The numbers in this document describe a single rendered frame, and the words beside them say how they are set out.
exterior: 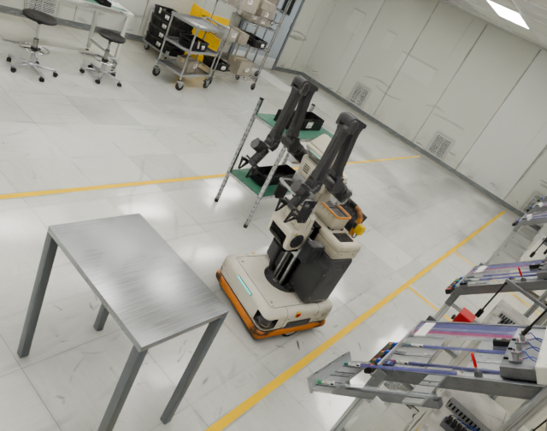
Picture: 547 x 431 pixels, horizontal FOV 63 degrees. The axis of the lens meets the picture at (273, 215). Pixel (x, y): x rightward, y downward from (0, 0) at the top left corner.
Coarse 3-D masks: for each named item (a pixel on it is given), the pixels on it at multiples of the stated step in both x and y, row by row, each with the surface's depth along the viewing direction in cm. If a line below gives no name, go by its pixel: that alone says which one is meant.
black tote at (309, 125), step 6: (276, 114) 399; (294, 114) 420; (306, 114) 436; (312, 114) 442; (276, 120) 400; (306, 120) 409; (312, 120) 417; (318, 120) 426; (288, 126) 393; (306, 126) 416; (312, 126) 424; (318, 126) 433
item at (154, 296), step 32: (64, 224) 191; (96, 224) 200; (128, 224) 210; (96, 256) 183; (128, 256) 192; (160, 256) 201; (96, 288) 170; (128, 288) 176; (160, 288) 184; (192, 288) 193; (32, 320) 209; (96, 320) 251; (128, 320) 163; (160, 320) 170; (192, 320) 177; (224, 320) 194; (128, 384) 167
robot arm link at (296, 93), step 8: (296, 88) 248; (304, 88) 244; (296, 96) 249; (288, 104) 252; (296, 104) 253; (288, 112) 253; (280, 120) 256; (288, 120) 257; (272, 128) 261; (280, 128) 258; (272, 136) 260; (280, 136) 261; (272, 144) 261
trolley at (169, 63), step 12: (168, 24) 635; (192, 24) 618; (204, 24) 678; (168, 36) 652; (180, 48) 637; (168, 60) 684; (156, 72) 668; (180, 72) 669; (204, 72) 720; (180, 84) 657; (204, 84) 721
